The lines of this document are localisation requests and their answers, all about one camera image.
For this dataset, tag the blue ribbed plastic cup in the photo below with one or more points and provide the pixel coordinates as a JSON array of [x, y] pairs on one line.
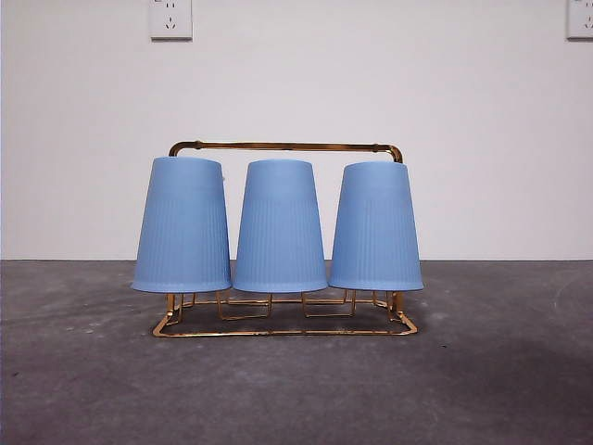
[[375, 232], [183, 232], [280, 232]]

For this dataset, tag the white wall socket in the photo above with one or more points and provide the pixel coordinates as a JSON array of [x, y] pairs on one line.
[[581, 18], [170, 18]]

